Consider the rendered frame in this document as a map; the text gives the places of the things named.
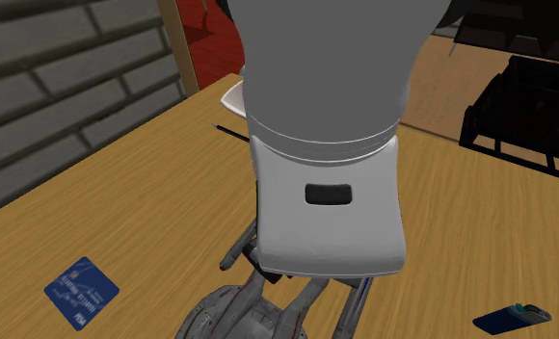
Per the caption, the black wire tray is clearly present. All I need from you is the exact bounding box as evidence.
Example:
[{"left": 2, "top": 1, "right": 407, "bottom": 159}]
[{"left": 458, "top": 54, "right": 559, "bottom": 185}]

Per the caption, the grey starship model toy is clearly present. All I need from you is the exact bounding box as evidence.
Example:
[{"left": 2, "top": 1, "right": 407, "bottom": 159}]
[{"left": 173, "top": 218, "right": 375, "bottom": 339}]

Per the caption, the black pen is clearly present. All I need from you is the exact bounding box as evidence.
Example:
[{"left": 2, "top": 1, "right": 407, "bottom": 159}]
[{"left": 211, "top": 122, "right": 252, "bottom": 143}]

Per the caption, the blue lighter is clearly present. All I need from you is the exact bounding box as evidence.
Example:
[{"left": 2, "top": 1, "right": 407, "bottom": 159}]
[{"left": 471, "top": 302, "right": 553, "bottom": 337}]

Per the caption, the white bowl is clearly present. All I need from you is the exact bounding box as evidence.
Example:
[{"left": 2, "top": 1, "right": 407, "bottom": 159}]
[{"left": 220, "top": 65, "right": 249, "bottom": 119}]

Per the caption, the blue bank card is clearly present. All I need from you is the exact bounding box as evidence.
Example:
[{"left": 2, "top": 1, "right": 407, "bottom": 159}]
[{"left": 43, "top": 255, "right": 120, "bottom": 332}]

